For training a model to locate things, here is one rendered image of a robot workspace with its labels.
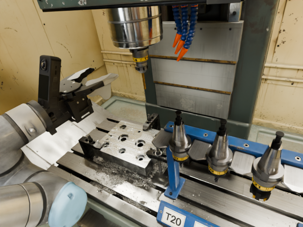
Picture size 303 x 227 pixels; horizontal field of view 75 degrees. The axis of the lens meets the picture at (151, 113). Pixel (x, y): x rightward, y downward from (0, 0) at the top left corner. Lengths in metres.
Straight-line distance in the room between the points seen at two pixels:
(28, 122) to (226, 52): 0.84
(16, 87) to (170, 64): 0.99
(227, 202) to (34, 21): 1.50
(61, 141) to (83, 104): 1.02
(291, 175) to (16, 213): 0.53
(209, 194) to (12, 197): 0.67
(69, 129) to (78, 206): 1.19
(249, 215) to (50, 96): 0.73
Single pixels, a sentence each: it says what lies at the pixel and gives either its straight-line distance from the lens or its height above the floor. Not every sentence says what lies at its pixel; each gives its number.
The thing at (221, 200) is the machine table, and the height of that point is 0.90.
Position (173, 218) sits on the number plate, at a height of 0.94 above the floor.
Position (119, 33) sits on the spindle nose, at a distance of 0.59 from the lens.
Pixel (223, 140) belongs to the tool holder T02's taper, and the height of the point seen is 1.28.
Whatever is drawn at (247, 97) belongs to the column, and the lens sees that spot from 1.15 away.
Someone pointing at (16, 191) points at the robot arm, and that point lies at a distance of 0.38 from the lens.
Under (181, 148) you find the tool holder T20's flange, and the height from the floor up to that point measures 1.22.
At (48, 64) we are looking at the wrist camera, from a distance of 0.48.
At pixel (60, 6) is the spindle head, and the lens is 0.52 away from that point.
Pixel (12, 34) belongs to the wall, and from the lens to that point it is 1.54.
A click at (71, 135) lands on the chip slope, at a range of 1.54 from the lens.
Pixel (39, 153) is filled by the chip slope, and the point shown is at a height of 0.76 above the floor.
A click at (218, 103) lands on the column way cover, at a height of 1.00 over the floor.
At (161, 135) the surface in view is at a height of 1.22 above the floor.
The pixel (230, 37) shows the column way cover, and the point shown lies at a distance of 0.99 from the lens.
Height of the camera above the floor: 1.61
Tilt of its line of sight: 35 degrees down
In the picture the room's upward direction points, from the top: 8 degrees counter-clockwise
